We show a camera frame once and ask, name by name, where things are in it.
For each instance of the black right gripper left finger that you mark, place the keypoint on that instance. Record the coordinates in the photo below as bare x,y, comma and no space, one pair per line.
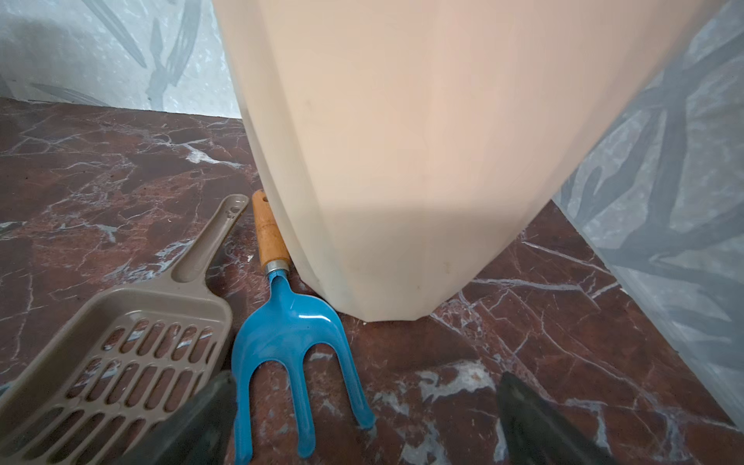
197,433

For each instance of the taupe plastic slotted scoop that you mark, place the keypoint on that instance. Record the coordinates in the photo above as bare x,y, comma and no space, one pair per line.
129,358

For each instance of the blue garden hand fork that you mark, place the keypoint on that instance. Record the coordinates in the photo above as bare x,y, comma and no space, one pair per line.
283,330

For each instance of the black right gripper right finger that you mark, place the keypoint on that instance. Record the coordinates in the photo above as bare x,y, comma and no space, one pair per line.
536,433

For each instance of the beige plastic flower pot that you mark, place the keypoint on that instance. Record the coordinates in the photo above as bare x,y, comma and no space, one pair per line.
403,145

